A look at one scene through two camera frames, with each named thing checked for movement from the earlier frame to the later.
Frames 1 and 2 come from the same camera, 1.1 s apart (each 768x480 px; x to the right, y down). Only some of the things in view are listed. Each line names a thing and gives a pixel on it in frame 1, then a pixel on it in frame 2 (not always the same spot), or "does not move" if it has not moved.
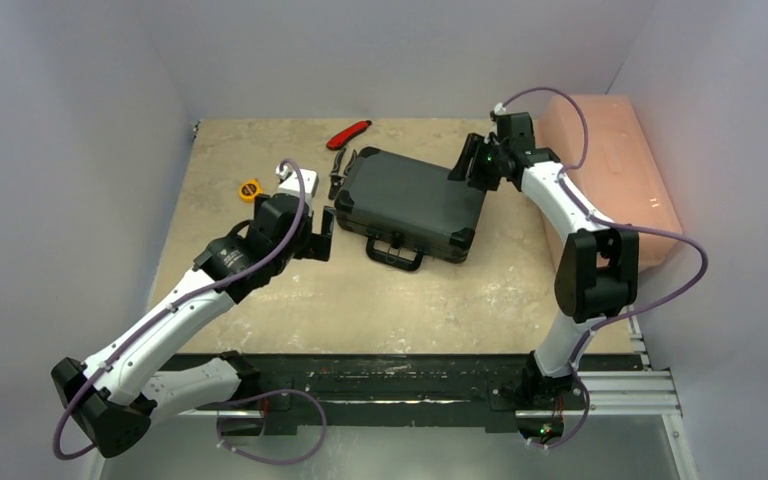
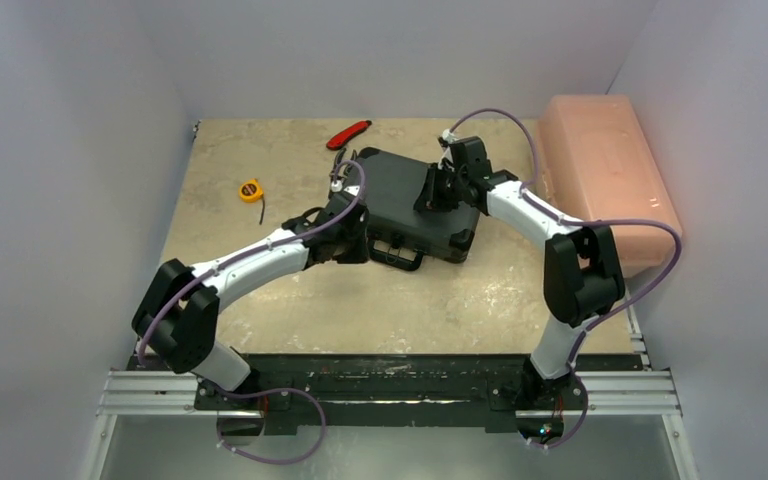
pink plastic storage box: (621, 178) does not move
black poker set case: (403, 209) does not move
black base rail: (490, 383) does not move
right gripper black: (475, 163) to (437, 187)
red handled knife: (338, 141) does not move
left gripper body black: (309, 245) to (351, 249)
